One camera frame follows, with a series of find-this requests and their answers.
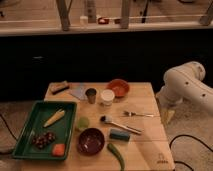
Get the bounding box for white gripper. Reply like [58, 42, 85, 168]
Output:
[156, 87, 177, 124]

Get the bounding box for silver metal fork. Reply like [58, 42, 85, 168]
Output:
[123, 111, 154, 117]

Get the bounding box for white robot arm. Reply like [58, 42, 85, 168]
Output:
[156, 61, 213, 125]

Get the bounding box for white plastic cup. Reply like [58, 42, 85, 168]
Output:
[100, 89, 115, 106]

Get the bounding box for dark metal cup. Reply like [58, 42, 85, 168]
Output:
[85, 88, 97, 104]

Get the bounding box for green small cup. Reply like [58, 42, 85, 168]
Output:
[76, 117, 90, 131]

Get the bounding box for teal cylinder block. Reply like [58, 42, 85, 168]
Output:
[109, 129, 130, 142]

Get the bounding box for orange bowl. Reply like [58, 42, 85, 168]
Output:
[106, 79, 130, 98]

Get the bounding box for green chili pepper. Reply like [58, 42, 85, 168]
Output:
[107, 143, 125, 171]

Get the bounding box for maroon bowl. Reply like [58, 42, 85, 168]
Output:
[77, 128, 105, 156]

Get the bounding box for blue cloth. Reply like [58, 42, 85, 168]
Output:
[70, 83, 86, 100]

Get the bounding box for yellow corn cob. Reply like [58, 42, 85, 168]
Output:
[43, 110, 65, 128]

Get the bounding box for red object on shelf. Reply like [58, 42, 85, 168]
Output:
[98, 17, 109, 25]

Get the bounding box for orange carrot piece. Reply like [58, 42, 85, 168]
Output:
[52, 144, 65, 156]

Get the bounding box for wooden block brush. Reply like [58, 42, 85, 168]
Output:
[50, 81, 69, 94]

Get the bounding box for green plastic tray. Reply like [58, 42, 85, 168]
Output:
[12, 101, 77, 160]

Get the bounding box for white container on shelf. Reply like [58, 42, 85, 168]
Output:
[80, 16, 88, 26]

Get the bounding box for dark grapes bunch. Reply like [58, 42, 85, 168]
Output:
[32, 132, 56, 149]

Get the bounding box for black cable right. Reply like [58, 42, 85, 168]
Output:
[168, 134, 213, 171]

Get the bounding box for black cable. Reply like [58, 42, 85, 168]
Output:
[0, 113, 18, 156]
[168, 134, 213, 171]

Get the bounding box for black cable left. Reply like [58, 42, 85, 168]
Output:
[0, 113, 18, 156]

